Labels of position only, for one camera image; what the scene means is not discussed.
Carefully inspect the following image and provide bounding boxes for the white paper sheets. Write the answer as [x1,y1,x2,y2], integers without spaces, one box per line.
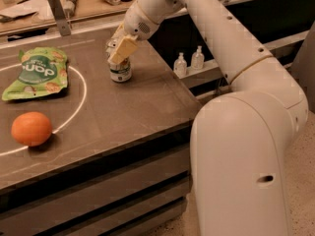
[0,0,53,21]

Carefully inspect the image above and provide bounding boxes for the clear sanitizer bottle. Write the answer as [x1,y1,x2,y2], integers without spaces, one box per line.
[191,45,205,70]
[173,52,187,77]

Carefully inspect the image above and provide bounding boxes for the right clear sanitizer bottle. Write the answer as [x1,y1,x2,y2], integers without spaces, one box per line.
[191,45,205,70]

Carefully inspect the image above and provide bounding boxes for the grey drawer cabinet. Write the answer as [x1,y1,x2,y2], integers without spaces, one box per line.
[0,120,192,236]

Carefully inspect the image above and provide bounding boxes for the orange fruit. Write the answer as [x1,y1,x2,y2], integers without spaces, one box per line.
[11,112,52,147]

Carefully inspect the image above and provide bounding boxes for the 7up soda can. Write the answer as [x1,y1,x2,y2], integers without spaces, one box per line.
[106,38,133,84]

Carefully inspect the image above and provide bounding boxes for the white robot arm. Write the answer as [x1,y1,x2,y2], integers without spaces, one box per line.
[109,0,308,236]

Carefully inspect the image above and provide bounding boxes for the left clear sanitizer bottle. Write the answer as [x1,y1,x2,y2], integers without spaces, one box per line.
[173,52,187,77]

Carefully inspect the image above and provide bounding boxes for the green rice chip bag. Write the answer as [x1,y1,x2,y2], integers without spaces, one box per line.
[2,47,68,101]

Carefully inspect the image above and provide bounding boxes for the grey metal bracket left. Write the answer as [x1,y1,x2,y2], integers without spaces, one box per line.
[47,0,71,36]

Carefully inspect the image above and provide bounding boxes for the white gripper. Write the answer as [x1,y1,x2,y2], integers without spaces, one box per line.
[108,0,161,64]

